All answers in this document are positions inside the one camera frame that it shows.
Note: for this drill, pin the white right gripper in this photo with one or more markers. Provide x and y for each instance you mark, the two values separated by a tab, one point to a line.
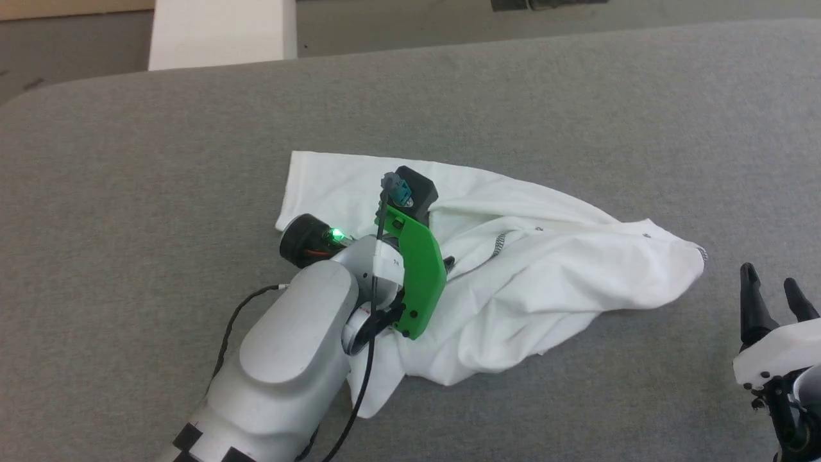
779	353

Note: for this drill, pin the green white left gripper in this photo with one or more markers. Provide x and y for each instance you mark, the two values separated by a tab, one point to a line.
420	276

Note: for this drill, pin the white garment with dark stitching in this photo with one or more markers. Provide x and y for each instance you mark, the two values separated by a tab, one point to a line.
545	282

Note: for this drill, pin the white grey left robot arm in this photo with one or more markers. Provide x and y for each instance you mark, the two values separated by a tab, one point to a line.
295	333

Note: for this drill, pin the dark flat object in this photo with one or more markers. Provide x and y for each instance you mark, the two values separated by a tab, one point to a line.
545	4

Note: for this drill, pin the white rectangular block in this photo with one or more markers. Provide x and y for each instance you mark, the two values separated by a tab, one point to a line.
221	32

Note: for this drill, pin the black wrist camera teal connector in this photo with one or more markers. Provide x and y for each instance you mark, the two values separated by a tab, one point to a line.
418	186

